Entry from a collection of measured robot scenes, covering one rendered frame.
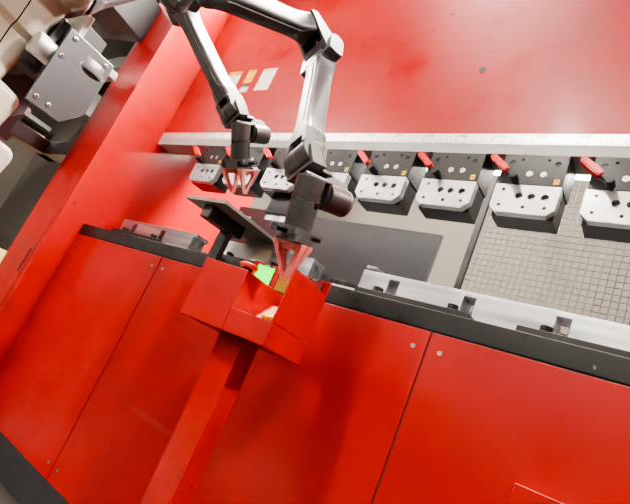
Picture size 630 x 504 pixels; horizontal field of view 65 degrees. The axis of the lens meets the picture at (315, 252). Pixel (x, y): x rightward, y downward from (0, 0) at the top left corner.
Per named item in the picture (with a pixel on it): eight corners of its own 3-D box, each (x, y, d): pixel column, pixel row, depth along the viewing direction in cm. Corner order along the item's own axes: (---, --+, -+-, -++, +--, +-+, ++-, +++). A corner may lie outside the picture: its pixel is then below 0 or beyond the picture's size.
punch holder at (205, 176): (187, 179, 195) (205, 144, 200) (201, 191, 202) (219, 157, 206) (211, 182, 186) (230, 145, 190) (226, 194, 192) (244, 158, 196)
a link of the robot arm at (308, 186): (293, 167, 97) (311, 168, 93) (319, 179, 102) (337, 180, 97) (283, 201, 97) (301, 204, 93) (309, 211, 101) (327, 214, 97)
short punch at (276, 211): (262, 217, 167) (273, 193, 170) (265, 220, 169) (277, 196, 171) (283, 221, 161) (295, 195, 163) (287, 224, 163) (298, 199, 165)
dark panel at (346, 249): (203, 282, 247) (240, 206, 259) (206, 284, 249) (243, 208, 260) (401, 343, 176) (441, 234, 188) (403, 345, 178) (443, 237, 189)
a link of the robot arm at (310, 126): (300, 57, 126) (330, 28, 120) (317, 71, 129) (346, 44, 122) (275, 174, 100) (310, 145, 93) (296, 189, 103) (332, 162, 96)
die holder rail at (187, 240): (113, 238, 208) (124, 218, 210) (125, 244, 212) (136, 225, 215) (185, 257, 176) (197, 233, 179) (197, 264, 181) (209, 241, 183)
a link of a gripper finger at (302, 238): (303, 284, 97) (316, 238, 97) (285, 281, 90) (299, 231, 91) (275, 276, 100) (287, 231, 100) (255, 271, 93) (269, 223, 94)
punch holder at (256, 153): (219, 183, 183) (239, 145, 187) (234, 195, 189) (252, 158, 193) (247, 185, 173) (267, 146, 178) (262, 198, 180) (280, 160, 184)
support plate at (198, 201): (186, 198, 148) (187, 195, 148) (241, 238, 167) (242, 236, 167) (225, 203, 136) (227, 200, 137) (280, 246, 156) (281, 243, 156)
